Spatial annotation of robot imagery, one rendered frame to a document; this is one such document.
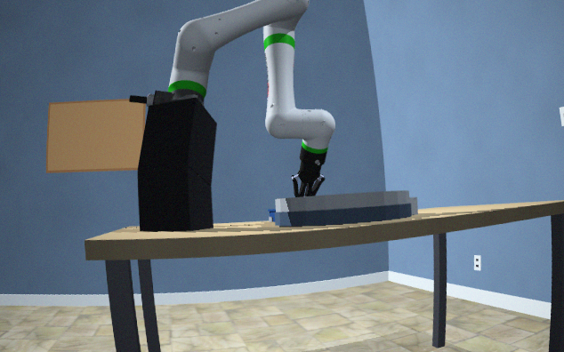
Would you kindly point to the blue open tray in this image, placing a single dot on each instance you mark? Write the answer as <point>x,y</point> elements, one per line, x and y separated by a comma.
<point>272,215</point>

